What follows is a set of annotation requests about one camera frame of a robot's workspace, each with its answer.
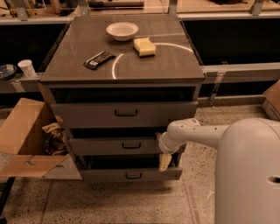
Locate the dark round lid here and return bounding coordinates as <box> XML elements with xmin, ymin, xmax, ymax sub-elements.
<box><xmin>0</xmin><ymin>64</ymin><xmax>17</xmax><ymax>81</ymax></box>

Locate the white bowl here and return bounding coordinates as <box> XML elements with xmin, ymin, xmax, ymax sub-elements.
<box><xmin>106</xmin><ymin>22</ymin><xmax>138</xmax><ymax>41</ymax></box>

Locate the grey bottom drawer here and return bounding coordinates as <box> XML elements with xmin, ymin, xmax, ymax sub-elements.
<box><xmin>80</xmin><ymin>154</ymin><xmax>183</xmax><ymax>183</ymax></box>

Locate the grey top drawer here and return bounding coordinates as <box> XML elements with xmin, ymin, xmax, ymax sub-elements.
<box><xmin>52</xmin><ymin>101</ymin><xmax>198</xmax><ymax>129</ymax></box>

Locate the grey drawer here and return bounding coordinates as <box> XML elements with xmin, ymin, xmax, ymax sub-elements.
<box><xmin>69</xmin><ymin>136</ymin><xmax>161</xmax><ymax>156</ymax></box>
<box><xmin>52</xmin><ymin>101</ymin><xmax>198</xmax><ymax>129</ymax></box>
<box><xmin>80</xmin><ymin>154</ymin><xmax>183</xmax><ymax>183</ymax></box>

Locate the snack bag in box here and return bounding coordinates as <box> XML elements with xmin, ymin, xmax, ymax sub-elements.
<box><xmin>42</xmin><ymin>122</ymin><xmax>67</xmax><ymax>156</ymax></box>

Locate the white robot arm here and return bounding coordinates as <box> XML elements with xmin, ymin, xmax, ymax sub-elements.
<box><xmin>157</xmin><ymin>118</ymin><xmax>280</xmax><ymax>224</ymax></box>

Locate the cardboard box at right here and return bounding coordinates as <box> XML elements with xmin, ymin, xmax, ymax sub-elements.
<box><xmin>262</xmin><ymin>80</ymin><xmax>280</xmax><ymax>121</ymax></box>

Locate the yellow sponge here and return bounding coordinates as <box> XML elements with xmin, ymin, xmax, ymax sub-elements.
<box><xmin>134</xmin><ymin>38</ymin><xmax>156</xmax><ymax>57</ymax></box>

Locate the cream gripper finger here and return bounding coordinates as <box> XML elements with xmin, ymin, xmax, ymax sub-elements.
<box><xmin>159</xmin><ymin>153</ymin><xmax>172</xmax><ymax>172</ymax></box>

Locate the grey drawer cabinet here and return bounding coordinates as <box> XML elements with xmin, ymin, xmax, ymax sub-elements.
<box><xmin>41</xmin><ymin>15</ymin><xmax>205</xmax><ymax>171</ymax></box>

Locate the black snack bar wrapper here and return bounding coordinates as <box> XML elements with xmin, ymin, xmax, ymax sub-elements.
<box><xmin>84</xmin><ymin>51</ymin><xmax>116</xmax><ymax>70</ymax></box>

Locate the brown cardboard box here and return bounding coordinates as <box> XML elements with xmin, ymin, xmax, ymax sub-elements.
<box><xmin>0</xmin><ymin>97</ymin><xmax>82</xmax><ymax>181</ymax></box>

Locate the white paper cup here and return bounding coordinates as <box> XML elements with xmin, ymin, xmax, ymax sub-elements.
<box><xmin>17</xmin><ymin>59</ymin><xmax>37</xmax><ymax>78</ymax></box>

